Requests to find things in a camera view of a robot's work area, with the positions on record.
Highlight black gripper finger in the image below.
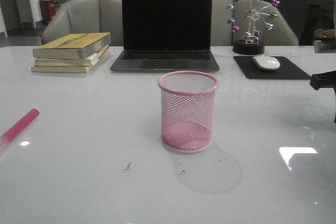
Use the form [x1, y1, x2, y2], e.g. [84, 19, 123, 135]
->
[310, 72, 335, 90]

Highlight pink highlighter pen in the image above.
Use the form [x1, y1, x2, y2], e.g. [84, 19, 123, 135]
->
[1, 108, 40, 151]

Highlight pink mesh pen holder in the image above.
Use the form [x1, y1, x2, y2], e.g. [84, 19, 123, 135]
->
[158, 70, 219, 153]

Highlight black mouse pad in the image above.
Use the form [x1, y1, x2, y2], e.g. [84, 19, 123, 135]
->
[234, 56, 311, 80]

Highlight white computer mouse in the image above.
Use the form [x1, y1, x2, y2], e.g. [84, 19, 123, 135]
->
[252, 55, 280, 70]

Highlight ferris wheel desk toy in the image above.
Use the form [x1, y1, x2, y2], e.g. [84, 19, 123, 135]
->
[226, 0, 280, 55]

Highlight right grey armchair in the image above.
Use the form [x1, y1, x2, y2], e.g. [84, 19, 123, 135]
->
[211, 0, 299, 46]

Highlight grey armchair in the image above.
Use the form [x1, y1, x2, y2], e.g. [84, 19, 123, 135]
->
[211, 0, 299, 46]
[41, 0, 123, 46]

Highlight grey open laptop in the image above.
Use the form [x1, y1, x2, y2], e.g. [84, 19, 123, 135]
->
[110, 0, 219, 72]

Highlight middle cream book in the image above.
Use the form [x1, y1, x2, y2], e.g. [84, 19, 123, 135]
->
[35, 45, 109, 67]

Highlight left grey armchair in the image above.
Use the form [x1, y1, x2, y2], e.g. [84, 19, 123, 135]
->
[41, 0, 123, 46]

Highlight top yellow book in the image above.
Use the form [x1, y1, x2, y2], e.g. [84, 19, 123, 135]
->
[33, 33, 111, 60]

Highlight yellow book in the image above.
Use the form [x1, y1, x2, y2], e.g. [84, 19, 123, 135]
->
[30, 59, 101, 73]
[33, 33, 111, 60]

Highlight bottom yellow book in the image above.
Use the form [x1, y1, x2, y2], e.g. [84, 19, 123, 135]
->
[30, 59, 101, 73]

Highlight red bin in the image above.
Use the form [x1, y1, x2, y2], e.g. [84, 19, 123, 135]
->
[39, 0, 56, 25]

